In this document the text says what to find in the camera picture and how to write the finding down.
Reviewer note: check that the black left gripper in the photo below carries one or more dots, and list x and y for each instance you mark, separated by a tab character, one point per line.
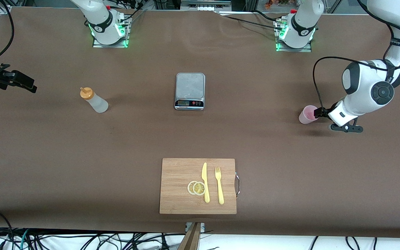
320	112

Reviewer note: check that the pink plastic cup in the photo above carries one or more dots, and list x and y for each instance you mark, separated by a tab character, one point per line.
306	117

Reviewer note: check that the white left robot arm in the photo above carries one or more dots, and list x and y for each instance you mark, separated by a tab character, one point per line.
359	86

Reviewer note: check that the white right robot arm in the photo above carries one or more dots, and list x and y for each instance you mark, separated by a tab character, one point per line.
99	21

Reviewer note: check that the translucent sauce bottle orange cap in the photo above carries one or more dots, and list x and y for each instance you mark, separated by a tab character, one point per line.
97	102

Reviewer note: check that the small orange object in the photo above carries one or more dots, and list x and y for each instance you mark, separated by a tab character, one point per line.
268	4

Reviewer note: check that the yellow plastic fork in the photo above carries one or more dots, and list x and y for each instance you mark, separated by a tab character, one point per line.
220	194

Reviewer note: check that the silver digital kitchen scale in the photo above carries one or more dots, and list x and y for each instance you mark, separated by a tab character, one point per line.
189	85

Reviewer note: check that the yellow plastic knife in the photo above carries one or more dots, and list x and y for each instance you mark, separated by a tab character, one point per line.
206	192

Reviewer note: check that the lemon slice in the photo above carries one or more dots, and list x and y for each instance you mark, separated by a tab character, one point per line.
199	188
189	188

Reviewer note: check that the bamboo cutting board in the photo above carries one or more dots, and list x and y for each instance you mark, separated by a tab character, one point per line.
175	173

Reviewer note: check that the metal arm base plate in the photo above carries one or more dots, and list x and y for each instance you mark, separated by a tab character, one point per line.
293	49
109	46

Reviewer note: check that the aluminium corner bracket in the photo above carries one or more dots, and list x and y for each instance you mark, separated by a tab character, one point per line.
5	9

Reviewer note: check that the small metal bracket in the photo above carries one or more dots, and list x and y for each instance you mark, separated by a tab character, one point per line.
202	227

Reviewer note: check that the wooden post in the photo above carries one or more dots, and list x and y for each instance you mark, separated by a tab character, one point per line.
191	241

